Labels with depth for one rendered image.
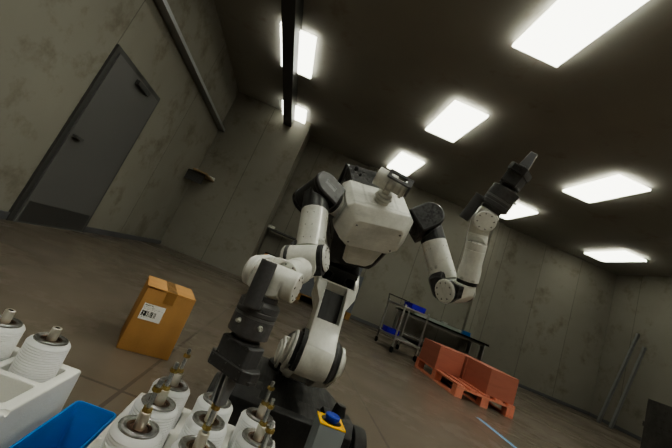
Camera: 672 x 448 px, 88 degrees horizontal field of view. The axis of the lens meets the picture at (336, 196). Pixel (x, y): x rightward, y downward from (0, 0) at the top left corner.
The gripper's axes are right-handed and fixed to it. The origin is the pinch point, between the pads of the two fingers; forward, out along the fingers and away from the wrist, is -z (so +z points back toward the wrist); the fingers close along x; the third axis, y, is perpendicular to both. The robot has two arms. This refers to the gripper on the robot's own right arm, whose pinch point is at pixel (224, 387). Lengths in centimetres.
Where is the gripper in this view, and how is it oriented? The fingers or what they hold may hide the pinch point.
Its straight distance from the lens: 83.1
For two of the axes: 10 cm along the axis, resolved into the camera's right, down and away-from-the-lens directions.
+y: -4.3, -3.8, -8.2
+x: -8.2, -2.0, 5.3
